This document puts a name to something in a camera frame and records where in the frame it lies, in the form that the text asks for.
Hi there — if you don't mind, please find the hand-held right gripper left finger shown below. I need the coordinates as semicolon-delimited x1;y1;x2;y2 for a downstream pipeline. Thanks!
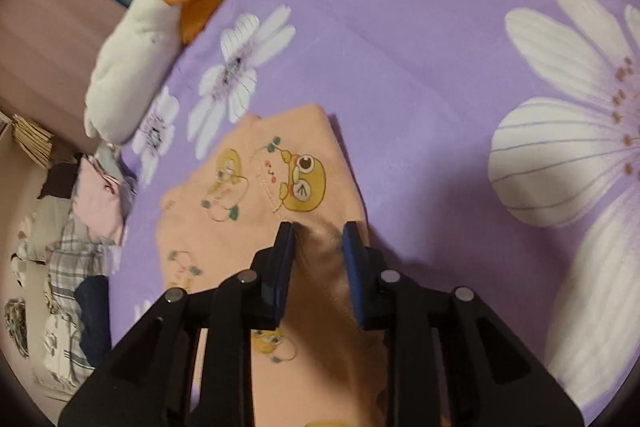
57;222;297;427

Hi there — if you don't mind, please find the plaid cloth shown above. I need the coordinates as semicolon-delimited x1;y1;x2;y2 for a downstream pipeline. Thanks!
42;217;117;390

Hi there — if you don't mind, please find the white plush goose toy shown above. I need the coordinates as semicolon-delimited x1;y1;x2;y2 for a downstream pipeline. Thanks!
83;0;271;144

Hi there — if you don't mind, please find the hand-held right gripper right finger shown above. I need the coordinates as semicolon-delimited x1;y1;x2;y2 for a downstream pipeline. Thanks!
341;221;586;427

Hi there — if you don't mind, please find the dark navy cloth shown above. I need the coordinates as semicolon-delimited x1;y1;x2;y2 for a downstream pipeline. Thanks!
74;274;114;369

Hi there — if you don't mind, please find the purple floral bedsheet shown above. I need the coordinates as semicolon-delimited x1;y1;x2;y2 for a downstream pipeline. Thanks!
107;0;640;427

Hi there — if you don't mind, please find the orange cartoon print garment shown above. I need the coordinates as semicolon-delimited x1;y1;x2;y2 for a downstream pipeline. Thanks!
155;103;396;427

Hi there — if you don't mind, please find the pink cloth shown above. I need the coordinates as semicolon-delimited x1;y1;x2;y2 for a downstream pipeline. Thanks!
72;152;132;248

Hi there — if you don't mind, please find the light grey cloth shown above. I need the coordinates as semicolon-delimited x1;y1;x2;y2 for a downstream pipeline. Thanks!
94;143;138;208

